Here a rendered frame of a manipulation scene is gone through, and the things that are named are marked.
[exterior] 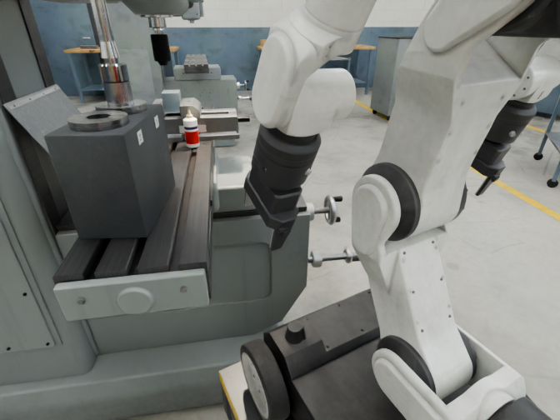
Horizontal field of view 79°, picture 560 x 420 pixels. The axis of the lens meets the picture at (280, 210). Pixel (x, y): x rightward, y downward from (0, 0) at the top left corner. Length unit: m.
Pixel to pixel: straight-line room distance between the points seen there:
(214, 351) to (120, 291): 0.87
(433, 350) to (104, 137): 0.68
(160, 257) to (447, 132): 0.48
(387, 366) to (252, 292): 0.68
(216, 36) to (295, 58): 7.23
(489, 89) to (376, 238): 0.28
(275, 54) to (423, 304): 0.52
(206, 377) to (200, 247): 0.87
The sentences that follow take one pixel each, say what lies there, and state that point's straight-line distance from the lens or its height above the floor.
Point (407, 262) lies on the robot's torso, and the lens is 0.68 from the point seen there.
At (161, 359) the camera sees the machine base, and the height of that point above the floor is 0.20.
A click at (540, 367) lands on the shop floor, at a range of 1.95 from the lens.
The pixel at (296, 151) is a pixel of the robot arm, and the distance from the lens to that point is 0.44.
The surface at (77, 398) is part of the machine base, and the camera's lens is 1.52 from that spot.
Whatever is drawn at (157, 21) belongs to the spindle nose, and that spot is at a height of 1.30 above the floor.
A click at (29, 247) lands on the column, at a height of 0.73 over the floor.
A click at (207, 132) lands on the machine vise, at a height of 0.98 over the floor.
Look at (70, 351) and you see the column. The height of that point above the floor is 0.31.
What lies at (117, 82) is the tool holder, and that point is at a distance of 0.70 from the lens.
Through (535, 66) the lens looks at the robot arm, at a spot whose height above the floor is 1.23.
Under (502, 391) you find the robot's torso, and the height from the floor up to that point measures 0.73.
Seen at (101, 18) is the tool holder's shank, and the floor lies 1.30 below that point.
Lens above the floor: 1.29
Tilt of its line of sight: 29 degrees down
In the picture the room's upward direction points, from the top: straight up
